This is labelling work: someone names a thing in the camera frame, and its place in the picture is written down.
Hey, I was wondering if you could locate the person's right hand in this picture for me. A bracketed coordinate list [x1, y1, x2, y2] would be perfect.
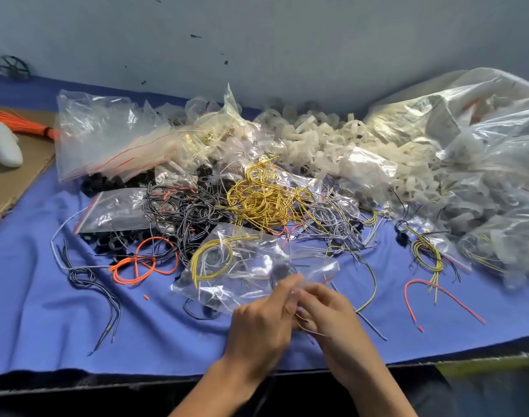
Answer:
[289, 283, 384, 384]

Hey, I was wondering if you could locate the pile of black plastic rings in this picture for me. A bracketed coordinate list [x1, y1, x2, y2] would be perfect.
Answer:
[79, 167, 206, 268]

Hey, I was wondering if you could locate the orange tie bundle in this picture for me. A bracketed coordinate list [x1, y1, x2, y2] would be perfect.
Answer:
[0, 107, 62, 142]

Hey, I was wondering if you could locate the pile of white plastic wheels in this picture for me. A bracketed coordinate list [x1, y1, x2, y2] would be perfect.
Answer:
[254, 102, 458, 233]

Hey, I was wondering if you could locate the white handheld device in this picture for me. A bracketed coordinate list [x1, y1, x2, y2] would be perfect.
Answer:
[0, 121, 26, 169]

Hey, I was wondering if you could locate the pile of large plastic bags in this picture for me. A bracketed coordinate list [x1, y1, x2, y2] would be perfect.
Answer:
[362, 67, 529, 276]

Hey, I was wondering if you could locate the pile of grey white wires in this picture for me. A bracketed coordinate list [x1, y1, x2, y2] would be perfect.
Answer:
[306, 185, 389, 259]

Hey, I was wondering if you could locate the pile of yellow wires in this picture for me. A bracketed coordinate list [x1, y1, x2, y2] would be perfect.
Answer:
[224, 154, 319, 235]

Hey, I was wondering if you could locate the black round wheel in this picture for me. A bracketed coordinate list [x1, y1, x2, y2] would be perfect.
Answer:
[0, 53, 32, 82]

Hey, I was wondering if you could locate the person's left hand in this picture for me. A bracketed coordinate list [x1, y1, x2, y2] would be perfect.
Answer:
[222, 273, 308, 379]

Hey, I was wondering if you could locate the red-zip plastic bag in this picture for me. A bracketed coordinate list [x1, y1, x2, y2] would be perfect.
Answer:
[72, 186, 153, 236]

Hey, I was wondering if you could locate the brown cardboard sheet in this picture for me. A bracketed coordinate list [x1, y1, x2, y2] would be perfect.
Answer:
[0, 107, 58, 236]

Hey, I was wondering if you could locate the heap of plastic bags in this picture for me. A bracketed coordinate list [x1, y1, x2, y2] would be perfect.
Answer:
[154, 83, 285, 185]

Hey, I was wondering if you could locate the orange wire loop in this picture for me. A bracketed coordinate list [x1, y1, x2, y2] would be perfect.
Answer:
[107, 235, 181, 287]

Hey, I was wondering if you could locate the red wire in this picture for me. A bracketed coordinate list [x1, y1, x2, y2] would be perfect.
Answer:
[402, 277, 488, 334]

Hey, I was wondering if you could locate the long yellow green wire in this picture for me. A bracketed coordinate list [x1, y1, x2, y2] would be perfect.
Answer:
[349, 254, 391, 343]

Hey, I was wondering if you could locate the stack of plastic bags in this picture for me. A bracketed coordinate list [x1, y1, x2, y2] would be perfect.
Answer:
[55, 88, 193, 182]

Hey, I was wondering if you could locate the clear zip plastic bag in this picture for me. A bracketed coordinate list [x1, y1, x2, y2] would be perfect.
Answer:
[171, 223, 343, 315]

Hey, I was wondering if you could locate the blue cloth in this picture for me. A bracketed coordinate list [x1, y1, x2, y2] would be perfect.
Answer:
[0, 74, 529, 379]

